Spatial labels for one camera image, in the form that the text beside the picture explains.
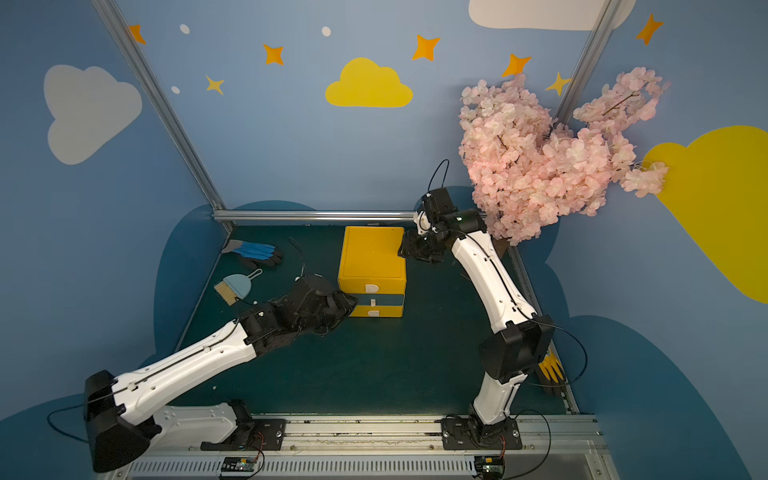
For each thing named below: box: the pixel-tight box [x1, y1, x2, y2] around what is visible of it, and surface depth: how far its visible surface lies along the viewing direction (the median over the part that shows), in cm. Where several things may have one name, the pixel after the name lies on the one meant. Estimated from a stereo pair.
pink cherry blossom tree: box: [459, 67, 670, 245], surface depth 67 cm
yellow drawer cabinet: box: [337, 225, 407, 318], surface depth 86 cm
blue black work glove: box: [221, 239, 284, 268], surface depth 113 cm
